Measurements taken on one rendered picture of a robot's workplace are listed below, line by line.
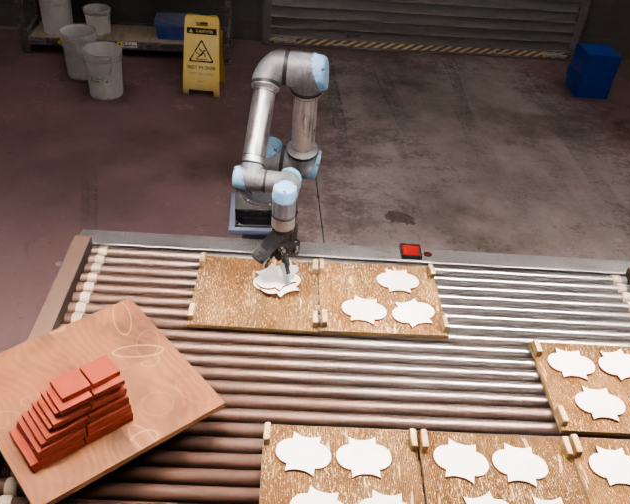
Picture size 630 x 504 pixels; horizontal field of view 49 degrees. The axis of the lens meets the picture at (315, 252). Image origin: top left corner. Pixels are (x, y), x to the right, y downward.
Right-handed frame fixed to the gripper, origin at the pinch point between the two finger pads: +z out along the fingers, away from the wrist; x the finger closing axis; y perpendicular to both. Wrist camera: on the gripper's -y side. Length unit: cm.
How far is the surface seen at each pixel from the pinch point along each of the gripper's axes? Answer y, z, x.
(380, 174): 211, 97, 124
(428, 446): -14, -1, -78
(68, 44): 115, 67, 377
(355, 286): 20.1, 2.3, -18.9
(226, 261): -6.0, 2.3, 18.8
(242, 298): -13.9, 2.2, 0.2
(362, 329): 6.5, 2.2, -35.0
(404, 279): 35.6, 1.5, -27.7
